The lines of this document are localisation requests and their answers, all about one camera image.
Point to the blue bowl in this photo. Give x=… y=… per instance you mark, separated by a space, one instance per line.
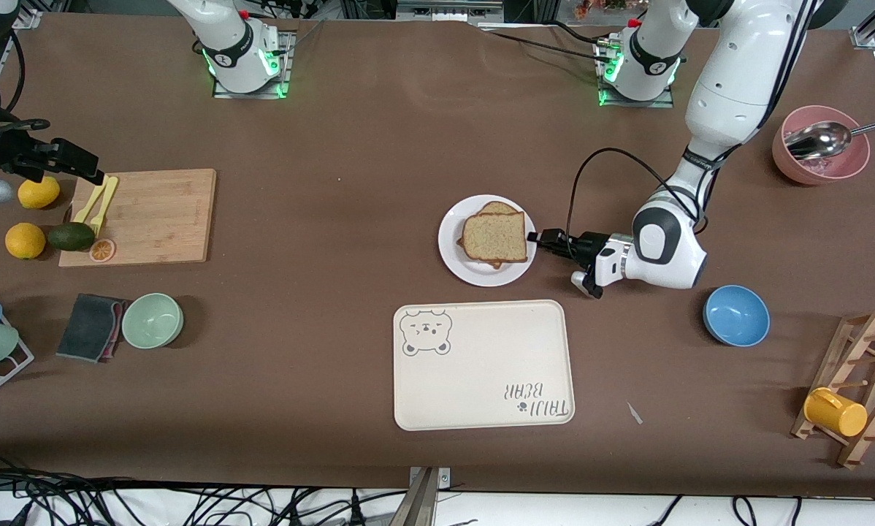
x=737 y=315

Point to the grey tape scrap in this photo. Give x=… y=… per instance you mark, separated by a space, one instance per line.
x=634 y=413

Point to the yellow plastic fork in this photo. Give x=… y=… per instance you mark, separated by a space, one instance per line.
x=104 y=208

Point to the dark green avocado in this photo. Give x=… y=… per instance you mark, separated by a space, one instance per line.
x=71 y=237

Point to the cream bear print tray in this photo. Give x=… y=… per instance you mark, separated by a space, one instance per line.
x=481 y=372

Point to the wooden mug rack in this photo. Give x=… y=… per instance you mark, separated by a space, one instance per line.
x=857 y=332

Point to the metal table edge bracket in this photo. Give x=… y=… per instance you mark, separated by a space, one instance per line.
x=424 y=504

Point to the orange fruit slice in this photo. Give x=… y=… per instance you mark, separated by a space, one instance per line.
x=102 y=250

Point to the pink bowl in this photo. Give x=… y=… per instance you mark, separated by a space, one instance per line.
x=821 y=174

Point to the yellow lemon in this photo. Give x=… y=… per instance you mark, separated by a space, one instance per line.
x=38 y=196
x=25 y=241

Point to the grey folded cloth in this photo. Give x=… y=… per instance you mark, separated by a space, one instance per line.
x=87 y=327

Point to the bread slice under egg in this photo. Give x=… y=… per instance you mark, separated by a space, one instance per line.
x=499 y=207

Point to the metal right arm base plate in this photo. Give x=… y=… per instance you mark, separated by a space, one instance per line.
x=226 y=93

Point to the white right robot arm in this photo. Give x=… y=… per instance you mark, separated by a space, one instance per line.
x=233 y=44

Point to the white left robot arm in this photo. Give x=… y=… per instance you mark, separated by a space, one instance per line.
x=737 y=88

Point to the yellow mug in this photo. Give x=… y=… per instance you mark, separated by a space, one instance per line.
x=835 y=413

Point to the whole bread slice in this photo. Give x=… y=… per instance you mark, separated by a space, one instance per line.
x=494 y=239

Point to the pale green bowl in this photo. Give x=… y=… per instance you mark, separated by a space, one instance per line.
x=153 y=320

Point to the wooden cutting board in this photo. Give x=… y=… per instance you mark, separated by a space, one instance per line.
x=153 y=219

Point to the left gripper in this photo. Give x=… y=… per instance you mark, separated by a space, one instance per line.
x=588 y=244

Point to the white round plate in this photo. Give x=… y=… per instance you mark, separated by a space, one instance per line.
x=452 y=252

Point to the metal ladle spoon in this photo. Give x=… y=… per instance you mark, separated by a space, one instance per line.
x=817 y=140

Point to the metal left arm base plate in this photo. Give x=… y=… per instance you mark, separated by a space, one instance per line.
x=627 y=104

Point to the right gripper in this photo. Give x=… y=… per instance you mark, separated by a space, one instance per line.
x=15 y=158

